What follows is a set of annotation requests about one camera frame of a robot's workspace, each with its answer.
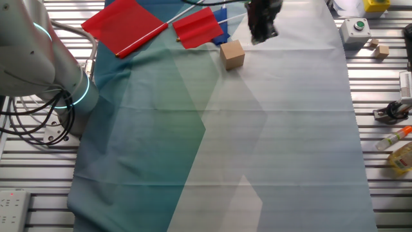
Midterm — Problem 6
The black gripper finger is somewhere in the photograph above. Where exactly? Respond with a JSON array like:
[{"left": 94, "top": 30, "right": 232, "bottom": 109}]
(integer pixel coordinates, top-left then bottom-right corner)
[
  {"left": 249, "top": 22, "right": 267, "bottom": 46},
  {"left": 262, "top": 21, "right": 279, "bottom": 43}
]

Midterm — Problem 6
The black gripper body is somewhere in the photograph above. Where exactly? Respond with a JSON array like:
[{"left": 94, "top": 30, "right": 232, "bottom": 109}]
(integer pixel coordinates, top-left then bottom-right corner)
[{"left": 245, "top": 0, "right": 284, "bottom": 25}]

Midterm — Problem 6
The light wooden cube block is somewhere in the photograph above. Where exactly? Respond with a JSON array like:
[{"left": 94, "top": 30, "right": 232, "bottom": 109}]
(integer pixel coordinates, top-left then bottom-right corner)
[{"left": 220, "top": 39, "right": 246, "bottom": 71}]

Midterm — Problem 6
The blue flag white stick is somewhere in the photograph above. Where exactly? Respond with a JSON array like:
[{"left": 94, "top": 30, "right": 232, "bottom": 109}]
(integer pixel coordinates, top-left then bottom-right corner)
[{"left": 211, "top": 6, "right": 231, "bottom": 46}]

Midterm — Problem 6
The small red flag white stick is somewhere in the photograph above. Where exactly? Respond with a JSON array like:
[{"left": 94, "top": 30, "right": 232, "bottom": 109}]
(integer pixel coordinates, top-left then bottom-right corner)
[{"left": 172, "top": 6, "right": 248, "bottom": 50}]

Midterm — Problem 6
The grey box green button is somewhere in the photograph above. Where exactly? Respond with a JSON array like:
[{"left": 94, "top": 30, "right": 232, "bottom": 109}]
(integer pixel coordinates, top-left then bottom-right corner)
[{"left": 339, "top": 17, "right": 371, "bottom": 52}]

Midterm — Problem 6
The yellow emergency stop box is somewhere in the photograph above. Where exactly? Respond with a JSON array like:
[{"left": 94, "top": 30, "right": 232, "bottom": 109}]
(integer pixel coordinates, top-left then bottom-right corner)
[{"left": 362, "top": 0, "right": 391, "bottom": 14}]

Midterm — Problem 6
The teal and white patterned cloth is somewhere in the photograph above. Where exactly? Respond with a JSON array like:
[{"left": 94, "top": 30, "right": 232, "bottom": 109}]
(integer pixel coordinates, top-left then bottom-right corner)
[{"left": 66, "top": 0, "right": 378, "bottom": 232}]

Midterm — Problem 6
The large red flag white stick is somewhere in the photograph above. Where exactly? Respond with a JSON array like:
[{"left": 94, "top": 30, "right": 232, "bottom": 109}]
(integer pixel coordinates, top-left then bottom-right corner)
[{"left": 80, "top": 0, "right": 207, "bottom": 60}]

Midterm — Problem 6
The black clamp tool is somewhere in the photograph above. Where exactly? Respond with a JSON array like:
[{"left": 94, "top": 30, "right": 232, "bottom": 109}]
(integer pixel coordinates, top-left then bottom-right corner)
[{"left": 385, "top": 99, "right": 405, "bottom": 121}]

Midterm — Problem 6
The tube with orange cap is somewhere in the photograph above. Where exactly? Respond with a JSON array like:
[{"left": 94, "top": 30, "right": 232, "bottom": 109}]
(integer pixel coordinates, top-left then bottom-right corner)
[{"left": 375, "top": 125, "right": 412, "bottom": 151}]

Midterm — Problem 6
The bottle with yellow liquid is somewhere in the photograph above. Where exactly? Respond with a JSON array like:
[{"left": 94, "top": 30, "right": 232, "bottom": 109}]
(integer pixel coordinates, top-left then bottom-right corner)
[{"left": 387, "top": 140, "right": 412, "bottom": 177}]

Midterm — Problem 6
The white power strip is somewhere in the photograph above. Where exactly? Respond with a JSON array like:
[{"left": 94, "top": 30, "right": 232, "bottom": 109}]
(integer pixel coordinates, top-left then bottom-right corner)
[{"left": 0, "top": 189, "right": 32, "bottom": 232}]

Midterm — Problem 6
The black camera cable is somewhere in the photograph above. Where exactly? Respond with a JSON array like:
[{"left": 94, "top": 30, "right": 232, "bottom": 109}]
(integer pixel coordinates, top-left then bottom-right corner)
[{"left": 181, "top": 0, "right": 247, "bottom": 7}]

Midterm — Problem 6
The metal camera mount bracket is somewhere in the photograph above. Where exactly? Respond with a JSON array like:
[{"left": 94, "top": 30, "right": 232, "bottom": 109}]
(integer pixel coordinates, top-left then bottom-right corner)
[{"left": 373, "top": 108, "right": 392, "bottom": 124}]

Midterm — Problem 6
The thick grey cable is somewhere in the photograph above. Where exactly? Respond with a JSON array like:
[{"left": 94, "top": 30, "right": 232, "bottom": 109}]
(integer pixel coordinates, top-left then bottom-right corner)
[{"left": 50, "top": 19, "right": 98, "bottom": 81}]

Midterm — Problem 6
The black cable bundle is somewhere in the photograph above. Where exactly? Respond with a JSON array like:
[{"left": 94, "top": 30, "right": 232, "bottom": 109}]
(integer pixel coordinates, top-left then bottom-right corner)
[{"left": 0, "top": 90, "right": 77, "bottom": 146}]

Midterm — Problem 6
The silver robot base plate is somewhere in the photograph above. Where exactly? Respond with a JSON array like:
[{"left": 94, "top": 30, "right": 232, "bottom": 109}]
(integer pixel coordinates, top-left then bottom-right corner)
[{"left": 42, "top": 122, "right": 81, "bottom": 148}]

